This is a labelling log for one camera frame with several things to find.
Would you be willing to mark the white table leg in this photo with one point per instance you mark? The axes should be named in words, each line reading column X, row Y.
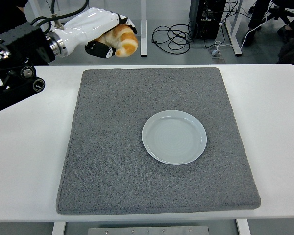
column 58, row 228
column 243, row 227

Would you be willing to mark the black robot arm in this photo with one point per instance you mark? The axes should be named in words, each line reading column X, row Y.
column 17, row 49

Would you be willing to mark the dark bag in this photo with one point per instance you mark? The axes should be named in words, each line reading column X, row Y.
column 292, row 51

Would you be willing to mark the grey floor socket box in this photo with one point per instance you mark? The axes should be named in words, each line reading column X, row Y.
column 215, row 52

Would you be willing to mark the person's leg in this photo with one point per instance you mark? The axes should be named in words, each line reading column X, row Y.
column 287, row 31
column 257, row 17

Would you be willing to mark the black computer tower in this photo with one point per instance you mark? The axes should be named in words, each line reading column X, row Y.
column 207, row 19

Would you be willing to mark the black office chair base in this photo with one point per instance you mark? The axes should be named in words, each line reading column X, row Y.
column 284, row 11

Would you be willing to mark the golden croissant bread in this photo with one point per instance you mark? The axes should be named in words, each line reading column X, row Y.
column 126, row 41

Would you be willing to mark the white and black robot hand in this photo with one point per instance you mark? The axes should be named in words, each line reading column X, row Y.
column 88, row 24

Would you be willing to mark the pale blue round plate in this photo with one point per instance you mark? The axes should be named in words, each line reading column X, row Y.
column 174, row 137

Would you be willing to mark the grey fabric mat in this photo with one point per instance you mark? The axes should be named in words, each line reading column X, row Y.
column 137, row 191

